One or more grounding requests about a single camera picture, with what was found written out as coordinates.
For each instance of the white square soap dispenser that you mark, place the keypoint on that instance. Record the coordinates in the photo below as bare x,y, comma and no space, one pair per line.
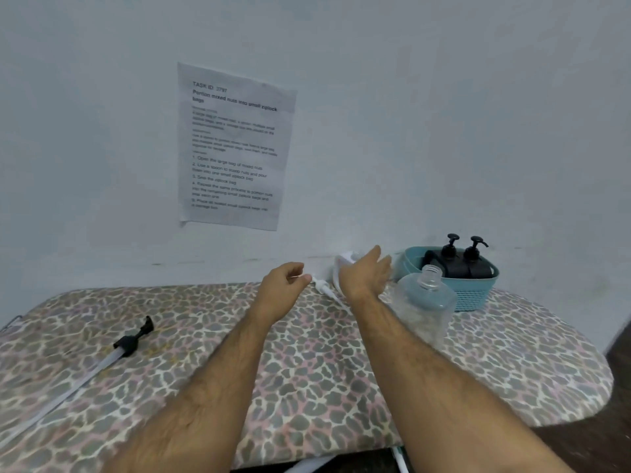
342,263

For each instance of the person's left hand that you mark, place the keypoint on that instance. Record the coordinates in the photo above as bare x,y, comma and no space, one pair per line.
278,295

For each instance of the person's right forearm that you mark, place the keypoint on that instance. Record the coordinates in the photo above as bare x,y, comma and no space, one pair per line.
443,413

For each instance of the teal plastic basket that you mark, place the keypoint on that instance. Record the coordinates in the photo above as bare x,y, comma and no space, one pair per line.
473,295

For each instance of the person's left forearm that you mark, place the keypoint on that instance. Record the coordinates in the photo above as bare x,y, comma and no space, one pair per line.
197,413

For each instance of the black pump with long tube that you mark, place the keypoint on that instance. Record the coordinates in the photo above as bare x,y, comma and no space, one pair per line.
125,344

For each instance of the transparent bottle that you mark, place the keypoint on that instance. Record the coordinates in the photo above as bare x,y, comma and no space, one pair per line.
424,305

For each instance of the white ironing board legs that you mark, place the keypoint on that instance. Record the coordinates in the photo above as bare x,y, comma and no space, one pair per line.
305,465

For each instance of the small white pump head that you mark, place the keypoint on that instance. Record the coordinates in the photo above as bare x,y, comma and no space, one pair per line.
325,288

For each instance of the person's right hand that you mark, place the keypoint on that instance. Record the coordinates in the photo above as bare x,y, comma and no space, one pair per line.
362,280

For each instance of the leopard print ironing board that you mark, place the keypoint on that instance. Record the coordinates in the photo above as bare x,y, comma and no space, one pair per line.
320,389

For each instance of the printed paper sheet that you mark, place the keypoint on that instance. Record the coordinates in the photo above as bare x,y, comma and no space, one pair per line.
236,152

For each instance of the black square dispenser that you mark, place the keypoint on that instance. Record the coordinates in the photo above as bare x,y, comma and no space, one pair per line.
451,268
480,269

